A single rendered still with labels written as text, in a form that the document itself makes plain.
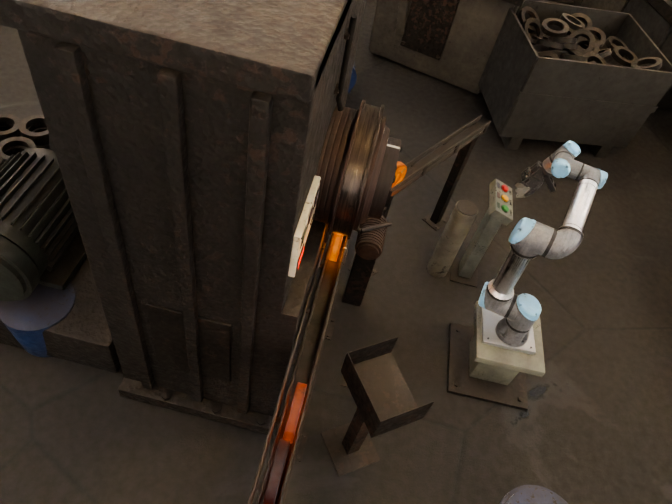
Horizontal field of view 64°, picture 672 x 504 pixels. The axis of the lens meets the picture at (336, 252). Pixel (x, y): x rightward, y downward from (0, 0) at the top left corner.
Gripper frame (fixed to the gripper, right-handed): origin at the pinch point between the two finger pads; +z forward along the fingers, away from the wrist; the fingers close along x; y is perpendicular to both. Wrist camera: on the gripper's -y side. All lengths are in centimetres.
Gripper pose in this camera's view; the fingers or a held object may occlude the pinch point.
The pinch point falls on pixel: (519, 196)
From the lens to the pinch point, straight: 272.2
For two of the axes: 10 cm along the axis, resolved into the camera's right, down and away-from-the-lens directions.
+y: -8.6, -4.4, -2.6
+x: -1.8, 7.4, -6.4
